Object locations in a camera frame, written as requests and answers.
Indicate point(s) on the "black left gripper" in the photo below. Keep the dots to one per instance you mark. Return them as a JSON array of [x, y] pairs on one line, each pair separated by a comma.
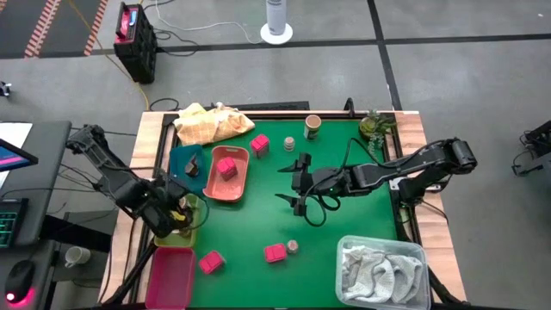
[[170, 206]]

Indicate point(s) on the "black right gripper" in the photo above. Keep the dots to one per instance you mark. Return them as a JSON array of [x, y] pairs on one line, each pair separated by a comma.
[[307, 183]]

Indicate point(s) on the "brown pyramid spice pack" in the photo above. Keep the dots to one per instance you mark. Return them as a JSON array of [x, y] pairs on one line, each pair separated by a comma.
[[191, 167]]

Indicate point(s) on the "pink spice box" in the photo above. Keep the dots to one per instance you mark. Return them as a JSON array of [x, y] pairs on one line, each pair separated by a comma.
[[275, 252], [211, 262], [227, 167], [260, 145]]

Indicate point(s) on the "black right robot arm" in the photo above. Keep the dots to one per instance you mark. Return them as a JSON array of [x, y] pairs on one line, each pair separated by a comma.
[[387, 172]]

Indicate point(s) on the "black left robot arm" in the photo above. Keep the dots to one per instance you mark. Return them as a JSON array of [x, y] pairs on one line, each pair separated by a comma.
[[112, 176]]

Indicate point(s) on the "yellow-green plastic bin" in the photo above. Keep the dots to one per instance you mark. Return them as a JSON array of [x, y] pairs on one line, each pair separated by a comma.
[[172, 242]]

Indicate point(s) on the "teal plastic bin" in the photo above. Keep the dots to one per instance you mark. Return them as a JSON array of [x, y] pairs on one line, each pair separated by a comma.
[[181, 159]]

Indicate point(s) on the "green table mat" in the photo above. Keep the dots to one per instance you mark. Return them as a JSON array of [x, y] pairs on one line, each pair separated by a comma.
[[258, 224]]

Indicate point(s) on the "salmon orange plastic bin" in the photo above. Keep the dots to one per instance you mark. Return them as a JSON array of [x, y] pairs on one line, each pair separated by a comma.
[[224, 189]]

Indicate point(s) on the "magenta plastic bin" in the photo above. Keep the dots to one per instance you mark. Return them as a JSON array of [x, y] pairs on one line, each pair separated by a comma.
[[170, 280]]

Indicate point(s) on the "yellow checked cloth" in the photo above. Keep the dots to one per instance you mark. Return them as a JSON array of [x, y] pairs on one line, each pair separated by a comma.
[[211, 125]]

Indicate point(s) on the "black table clamp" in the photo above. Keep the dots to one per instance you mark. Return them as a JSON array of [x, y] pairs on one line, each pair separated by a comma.
[[348, 107]]

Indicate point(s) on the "potted succulent plant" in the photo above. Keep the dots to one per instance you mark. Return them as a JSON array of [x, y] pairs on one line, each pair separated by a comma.
[[373, 127]]

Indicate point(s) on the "clear plastic container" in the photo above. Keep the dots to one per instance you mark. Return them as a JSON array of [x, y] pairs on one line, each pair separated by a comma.
[[379, 240]]

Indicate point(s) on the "white mug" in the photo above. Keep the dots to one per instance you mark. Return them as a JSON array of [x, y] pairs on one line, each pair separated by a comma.
[[76, 257]]

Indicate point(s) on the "grey knitted cloth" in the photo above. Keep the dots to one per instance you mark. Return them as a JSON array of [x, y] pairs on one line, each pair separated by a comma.
[[379, 275]]

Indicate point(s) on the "grey desk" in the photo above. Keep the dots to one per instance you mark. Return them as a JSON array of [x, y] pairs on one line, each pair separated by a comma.
[[47, 172]]

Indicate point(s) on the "backlit computer keyboard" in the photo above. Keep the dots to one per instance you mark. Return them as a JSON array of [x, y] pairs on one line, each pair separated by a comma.
[[10, 224]]

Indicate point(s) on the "computer monitor lit screen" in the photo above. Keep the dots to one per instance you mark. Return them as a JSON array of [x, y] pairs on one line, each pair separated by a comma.
[[15, 157]]

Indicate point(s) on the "white tower fan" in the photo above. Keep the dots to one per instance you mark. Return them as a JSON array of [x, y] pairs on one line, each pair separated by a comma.
[[276, 21]]

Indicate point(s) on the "black and red tool case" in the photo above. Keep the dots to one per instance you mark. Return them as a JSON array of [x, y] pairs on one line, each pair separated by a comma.
[[134, 43]]

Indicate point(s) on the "black computer mouse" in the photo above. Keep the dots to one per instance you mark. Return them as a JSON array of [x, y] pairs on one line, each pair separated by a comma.
[[19, 280]]

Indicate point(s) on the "white paper sheet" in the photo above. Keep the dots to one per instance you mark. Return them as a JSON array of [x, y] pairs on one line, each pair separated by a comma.
[[13, 133]]

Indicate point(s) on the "small grey floor device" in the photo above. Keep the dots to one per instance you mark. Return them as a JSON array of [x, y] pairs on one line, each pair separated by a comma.
[[4, 89]]

